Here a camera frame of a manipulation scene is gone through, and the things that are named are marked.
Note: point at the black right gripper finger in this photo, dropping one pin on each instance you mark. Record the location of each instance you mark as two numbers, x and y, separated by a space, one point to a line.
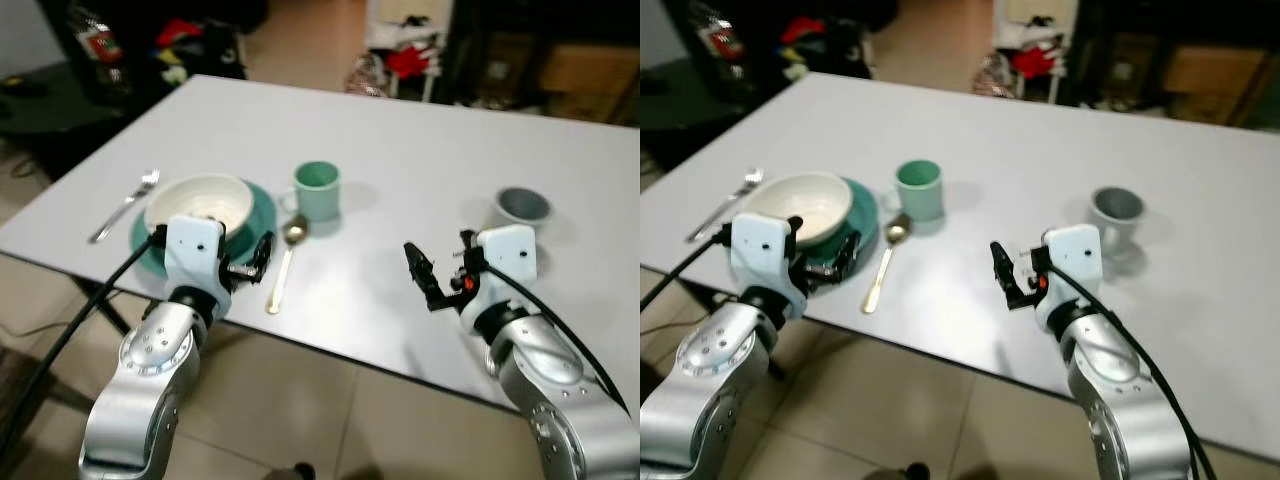
1003 265
437 297
1018 297
419 264

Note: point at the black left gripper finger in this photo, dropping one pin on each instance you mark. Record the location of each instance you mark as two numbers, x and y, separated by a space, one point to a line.
263 253
850 255
795 232

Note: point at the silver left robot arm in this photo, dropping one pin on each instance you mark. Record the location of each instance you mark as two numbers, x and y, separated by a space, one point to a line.
140 390
700 390

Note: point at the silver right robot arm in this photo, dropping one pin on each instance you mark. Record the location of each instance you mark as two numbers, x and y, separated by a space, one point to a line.
1120 400
560 400

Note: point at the white ceramic bowl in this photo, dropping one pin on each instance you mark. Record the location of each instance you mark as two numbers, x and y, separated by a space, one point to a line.
800 198
200 198

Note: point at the teal plate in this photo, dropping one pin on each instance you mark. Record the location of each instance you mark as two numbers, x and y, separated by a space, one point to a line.
262 215
863 215

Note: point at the gold spoon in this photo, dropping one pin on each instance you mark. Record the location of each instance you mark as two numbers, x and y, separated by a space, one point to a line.
295 232
897 231

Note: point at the silver fork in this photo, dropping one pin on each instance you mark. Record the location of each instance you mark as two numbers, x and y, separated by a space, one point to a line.
125 206
725 205

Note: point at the green mug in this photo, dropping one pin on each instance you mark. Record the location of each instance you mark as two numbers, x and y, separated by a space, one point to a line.
921 195
320 195

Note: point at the grey mug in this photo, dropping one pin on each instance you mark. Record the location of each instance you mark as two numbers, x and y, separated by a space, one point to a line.
520 208
1115 222

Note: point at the black table leg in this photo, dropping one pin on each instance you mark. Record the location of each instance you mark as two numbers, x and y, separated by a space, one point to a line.
108 312

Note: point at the black desk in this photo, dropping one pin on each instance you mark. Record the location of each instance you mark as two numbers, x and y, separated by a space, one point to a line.
50 105
690 100

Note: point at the red cloth on shelf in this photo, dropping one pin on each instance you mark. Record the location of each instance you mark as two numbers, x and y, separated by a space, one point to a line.
180 30
803 30

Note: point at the red glove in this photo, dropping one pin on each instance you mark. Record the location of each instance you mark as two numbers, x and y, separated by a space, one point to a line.
410 62
1035 62

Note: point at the black shelf unit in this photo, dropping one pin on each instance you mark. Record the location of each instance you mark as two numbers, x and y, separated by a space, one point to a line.
140 30
760 30

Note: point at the red and white packet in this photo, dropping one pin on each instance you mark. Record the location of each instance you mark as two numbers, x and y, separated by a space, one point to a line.
98 40
722 40

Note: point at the dark cabinet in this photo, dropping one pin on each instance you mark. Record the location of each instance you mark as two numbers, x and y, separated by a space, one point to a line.
1120 40
500 40

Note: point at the brown cardboard box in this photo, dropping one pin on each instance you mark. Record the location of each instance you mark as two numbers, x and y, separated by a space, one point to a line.
1215 70
590 70

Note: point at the white rack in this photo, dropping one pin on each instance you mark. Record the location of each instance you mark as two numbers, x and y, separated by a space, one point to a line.
400 20
1030 20

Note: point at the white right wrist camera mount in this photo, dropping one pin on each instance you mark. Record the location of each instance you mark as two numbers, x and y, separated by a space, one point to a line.
508 262
1072 265

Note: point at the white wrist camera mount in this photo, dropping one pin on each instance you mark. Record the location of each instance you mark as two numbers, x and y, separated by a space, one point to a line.
1072 265
508 262
760 255
192 255

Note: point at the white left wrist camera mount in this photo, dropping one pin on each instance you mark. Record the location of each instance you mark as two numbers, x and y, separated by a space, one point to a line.
760 255
192 255

